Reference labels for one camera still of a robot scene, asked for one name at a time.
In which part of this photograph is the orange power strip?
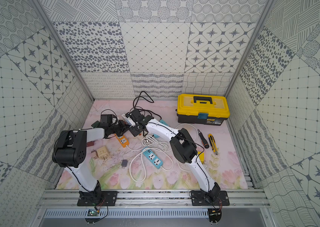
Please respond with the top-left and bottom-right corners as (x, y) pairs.
(116, 135), (129, 148)

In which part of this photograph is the green dragon cube socket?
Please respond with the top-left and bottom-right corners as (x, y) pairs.
(91, 121), (100, 128)

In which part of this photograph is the dark grey plug adapter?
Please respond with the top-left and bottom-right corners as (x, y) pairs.
(121, 159), (128, 168)

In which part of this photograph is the pink dual USB charger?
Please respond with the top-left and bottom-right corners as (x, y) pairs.
(91, 150), (98, 159)

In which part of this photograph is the blue power strip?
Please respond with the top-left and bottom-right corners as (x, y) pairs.
(143, 149), (163, 169)

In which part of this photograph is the yellow plug adapter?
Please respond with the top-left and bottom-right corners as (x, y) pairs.
(198, 151), (204, 164)

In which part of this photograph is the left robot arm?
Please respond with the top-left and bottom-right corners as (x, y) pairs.
(52, 114), (130, 193)

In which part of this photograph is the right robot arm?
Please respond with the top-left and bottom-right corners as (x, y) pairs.
(125, 109), (221, 201)

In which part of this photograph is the black red screwdriver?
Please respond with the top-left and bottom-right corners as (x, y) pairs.
(198, 130), (210, 149)

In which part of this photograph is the yellow black toolbox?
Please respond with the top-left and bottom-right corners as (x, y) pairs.
(177, 94), (230, 125)

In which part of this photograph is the yellow utility knife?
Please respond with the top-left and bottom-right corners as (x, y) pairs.
(208, 134), (219, 155)

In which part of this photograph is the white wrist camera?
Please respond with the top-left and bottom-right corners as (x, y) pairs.
(121, 114), (135, 126)

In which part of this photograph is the white power cable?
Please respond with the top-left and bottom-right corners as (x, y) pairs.
(127, 122), (206, 183)

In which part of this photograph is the black power cable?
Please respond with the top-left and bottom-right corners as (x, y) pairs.
(132, 90), (162, 121)

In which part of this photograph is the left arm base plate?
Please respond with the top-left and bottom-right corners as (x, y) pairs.
(77, 191), (118, 207)

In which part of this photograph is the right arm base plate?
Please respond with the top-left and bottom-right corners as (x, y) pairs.
(189, 190), (230, 207)

